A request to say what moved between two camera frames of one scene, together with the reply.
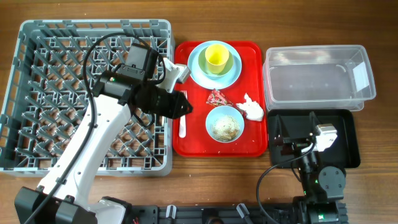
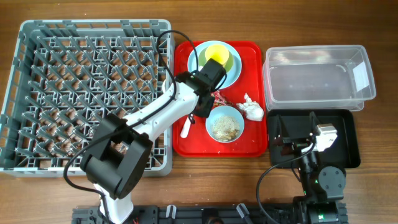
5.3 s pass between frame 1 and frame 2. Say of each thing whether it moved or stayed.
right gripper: stayed
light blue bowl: stayed
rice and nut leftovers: stayed
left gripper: moved
